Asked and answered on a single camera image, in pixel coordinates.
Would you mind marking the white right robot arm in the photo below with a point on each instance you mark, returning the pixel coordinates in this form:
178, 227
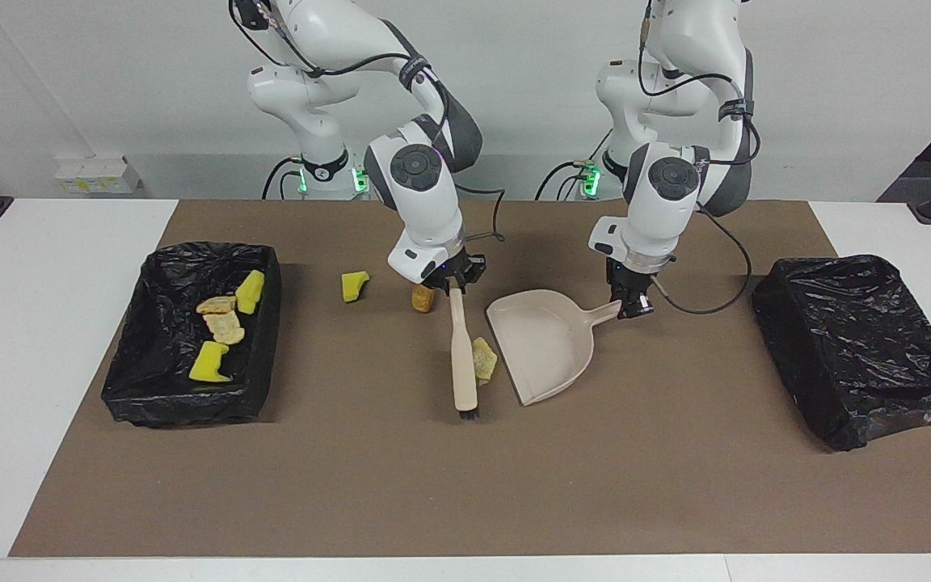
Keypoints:
425, 194

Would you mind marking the beige plastic dustpan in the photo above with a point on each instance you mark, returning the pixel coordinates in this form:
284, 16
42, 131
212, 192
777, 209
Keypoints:
542, 339

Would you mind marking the rectangular yellow green sponge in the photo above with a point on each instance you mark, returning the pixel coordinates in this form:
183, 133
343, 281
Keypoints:
208, 364

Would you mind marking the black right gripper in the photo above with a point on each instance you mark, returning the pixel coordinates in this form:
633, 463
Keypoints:
443, 272

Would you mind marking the brown paper mat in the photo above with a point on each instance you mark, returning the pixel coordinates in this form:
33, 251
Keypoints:
433, 501

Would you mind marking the white wall socket box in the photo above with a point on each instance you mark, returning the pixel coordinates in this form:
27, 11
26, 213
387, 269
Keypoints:
98, 176

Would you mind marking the pale yellow rock-like chunk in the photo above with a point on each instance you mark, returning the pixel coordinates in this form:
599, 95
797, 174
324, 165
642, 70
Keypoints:
485, 357

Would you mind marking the yellow sponge wedge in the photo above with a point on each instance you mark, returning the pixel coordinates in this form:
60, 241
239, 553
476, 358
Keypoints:
250, 293

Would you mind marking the black bag lined bin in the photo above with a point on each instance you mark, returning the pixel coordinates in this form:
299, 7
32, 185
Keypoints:
861, 356
166, 388

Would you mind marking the beige brush black bristles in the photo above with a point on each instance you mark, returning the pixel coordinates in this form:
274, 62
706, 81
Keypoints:
463, 356

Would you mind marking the pale sponge scrap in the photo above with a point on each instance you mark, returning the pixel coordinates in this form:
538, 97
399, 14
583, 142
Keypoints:
216, 305

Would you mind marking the small yellow green-backed sponge chunk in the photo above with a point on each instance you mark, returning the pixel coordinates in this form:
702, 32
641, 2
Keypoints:
352, 287

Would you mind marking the brown bread roll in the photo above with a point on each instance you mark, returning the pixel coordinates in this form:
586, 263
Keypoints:
423, 301

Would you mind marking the striped yellow orange sponge scrap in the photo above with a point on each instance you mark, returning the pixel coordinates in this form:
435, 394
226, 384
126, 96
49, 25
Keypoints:
225, 328

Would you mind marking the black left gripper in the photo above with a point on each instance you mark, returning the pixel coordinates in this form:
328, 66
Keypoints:
629, 279

